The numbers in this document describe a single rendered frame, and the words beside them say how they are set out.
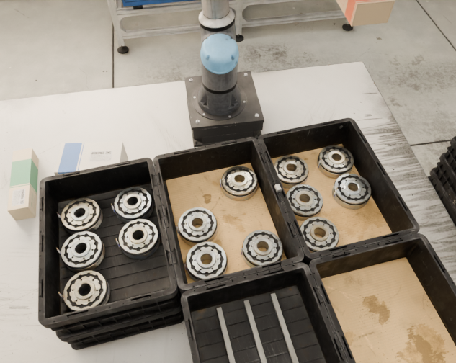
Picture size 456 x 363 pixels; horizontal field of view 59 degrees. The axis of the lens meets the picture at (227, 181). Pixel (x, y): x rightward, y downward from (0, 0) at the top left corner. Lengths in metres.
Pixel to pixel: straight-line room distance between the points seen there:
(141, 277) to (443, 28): 3.05
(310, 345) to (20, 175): 1.00
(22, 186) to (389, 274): 1.10
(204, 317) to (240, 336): 0.10
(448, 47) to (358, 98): 1.81
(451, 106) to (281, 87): 1.51
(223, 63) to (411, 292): 0.81
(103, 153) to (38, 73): 1.79
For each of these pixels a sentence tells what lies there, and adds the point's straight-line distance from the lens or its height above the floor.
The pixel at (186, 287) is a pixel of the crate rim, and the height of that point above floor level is 0.93.
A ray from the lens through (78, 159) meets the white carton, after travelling 1.38.
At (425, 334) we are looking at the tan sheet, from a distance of 1.10.
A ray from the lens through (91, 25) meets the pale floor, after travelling 3.43.
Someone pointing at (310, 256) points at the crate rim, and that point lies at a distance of 0.98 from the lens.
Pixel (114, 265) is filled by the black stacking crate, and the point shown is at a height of 0.83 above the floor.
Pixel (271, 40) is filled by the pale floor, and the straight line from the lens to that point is 3.14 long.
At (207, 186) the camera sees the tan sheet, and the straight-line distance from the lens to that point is 1.18.
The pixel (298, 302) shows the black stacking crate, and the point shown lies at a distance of 1.04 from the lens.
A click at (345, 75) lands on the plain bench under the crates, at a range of 1.79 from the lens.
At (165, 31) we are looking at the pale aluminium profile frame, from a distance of 3.01.
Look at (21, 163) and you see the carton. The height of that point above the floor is 0.76.
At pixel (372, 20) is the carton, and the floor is 1.06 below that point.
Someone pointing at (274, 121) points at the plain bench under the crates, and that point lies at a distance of 1.54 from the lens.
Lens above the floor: 1.80
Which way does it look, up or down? 54 degrees down
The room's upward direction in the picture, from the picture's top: straight up
